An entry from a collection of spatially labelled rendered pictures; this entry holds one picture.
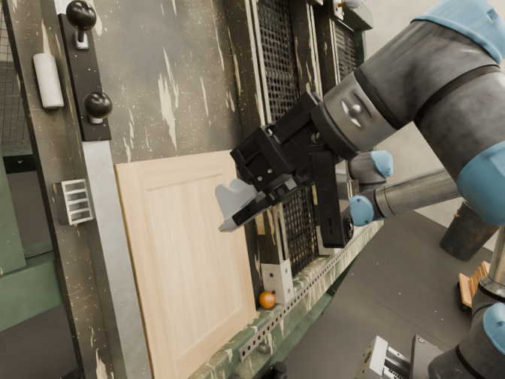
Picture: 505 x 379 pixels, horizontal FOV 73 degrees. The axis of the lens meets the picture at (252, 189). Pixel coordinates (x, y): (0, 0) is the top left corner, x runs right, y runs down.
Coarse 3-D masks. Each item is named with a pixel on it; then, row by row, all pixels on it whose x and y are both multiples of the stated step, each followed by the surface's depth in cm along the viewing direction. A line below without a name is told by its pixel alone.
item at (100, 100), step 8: (88, 96) 46; (96, 96) 46; (104, 96) 47; (88, 104) 46; (96, 104) 46; (104, 104) 47; (112, 104) 48; (88, 112) 47; (96, 112) 47; (104, 112) 47; (96, 120) 56
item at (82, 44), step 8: (80, 0) 45; (72, 8) 45; (80, 8) 45; (88, 8) 45; (72, 16) 45; (80, 16) 45; (88, 16) 45; (96, 16) 47; (72, 24) 46; (80, 24) 46; (88, 24) 46; (80, 32) 51; (80, 40) 54; (80, 48) 55; (88, 48) 56
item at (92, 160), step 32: (64, 0) 55; (64, 64) 55; (64, 96) 56; (96, 160) 58; (96, 192) 58; (96, 224) 58; (96, 256) 59; (128, 256) 62; (128, 288) 62; (128, 320) 62; (128, 352) 61
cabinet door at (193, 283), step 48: (144, 192) 69; (192, 192) 81; (144, 240) 68; (192, 240) 80; (240, 240) 95; (144, 288) 67; (192, 288) 79; (240, 288) 94; (144, 336) 68; (192, 336) 78
